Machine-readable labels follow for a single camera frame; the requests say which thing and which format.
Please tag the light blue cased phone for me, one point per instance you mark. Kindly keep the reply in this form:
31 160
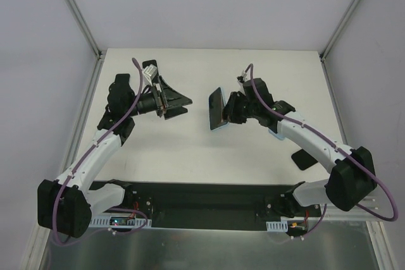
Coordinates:
216 106

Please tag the left white cable duct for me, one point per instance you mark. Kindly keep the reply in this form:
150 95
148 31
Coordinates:
119 222

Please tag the right aluminium corner post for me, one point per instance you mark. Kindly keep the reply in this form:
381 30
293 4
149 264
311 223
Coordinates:
342 24

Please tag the left aluminium corner post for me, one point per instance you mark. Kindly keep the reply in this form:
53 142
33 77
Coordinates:
84 28

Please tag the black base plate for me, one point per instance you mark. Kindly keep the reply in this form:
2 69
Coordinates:
206 206

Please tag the light blue phone case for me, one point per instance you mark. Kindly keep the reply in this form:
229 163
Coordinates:
276 135

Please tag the right white cable duct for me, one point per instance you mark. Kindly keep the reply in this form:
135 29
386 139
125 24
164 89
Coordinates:
277 226

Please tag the white cable duct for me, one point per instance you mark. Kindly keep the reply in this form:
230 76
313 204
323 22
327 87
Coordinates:
119 222
277 226

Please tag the black smartphone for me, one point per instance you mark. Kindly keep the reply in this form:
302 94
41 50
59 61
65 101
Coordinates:
122 78
150 68

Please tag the aluminium corner post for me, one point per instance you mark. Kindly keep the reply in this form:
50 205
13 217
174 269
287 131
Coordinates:
342 24
84 28

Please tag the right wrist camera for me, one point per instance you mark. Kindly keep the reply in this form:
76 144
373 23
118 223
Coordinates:
242 78

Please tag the black cased phone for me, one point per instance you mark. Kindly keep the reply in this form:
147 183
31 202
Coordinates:
303 160

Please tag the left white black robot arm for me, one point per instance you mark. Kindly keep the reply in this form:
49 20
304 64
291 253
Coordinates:
67 204

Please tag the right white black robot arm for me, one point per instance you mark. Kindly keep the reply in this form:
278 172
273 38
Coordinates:
351 171

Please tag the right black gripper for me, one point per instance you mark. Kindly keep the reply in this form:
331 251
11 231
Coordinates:
231 109

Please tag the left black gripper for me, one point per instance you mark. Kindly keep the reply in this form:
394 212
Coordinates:
162 100

